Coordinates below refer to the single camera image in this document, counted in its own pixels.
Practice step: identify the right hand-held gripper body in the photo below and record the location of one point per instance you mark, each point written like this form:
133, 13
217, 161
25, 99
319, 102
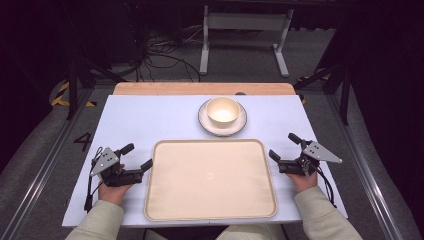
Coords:
310, 156

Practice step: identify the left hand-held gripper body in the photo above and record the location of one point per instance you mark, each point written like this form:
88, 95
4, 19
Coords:
110, 173

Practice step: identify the beige tray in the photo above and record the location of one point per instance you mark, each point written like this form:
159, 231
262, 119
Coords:
210, 180

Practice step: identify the cream bowl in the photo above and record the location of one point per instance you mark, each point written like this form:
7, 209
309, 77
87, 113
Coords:
222, 115

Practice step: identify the white plate with dark rim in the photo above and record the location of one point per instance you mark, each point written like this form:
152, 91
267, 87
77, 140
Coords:
213, 130

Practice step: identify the person's left hand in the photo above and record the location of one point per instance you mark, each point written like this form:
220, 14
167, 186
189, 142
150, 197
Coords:
111, 195

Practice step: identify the person's right hand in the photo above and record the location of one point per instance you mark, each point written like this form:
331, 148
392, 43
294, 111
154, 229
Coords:
305, 182

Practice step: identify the black tripod stand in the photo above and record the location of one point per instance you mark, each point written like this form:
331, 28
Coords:
72, 90
345, 96

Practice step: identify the yellow and black floor tape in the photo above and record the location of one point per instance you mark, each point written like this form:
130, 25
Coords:
60, 100

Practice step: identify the white metal stand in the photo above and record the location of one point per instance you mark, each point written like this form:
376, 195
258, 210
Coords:
205, 50

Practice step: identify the metal floor rail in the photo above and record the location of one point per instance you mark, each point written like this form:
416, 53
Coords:
40, 173
363, 173

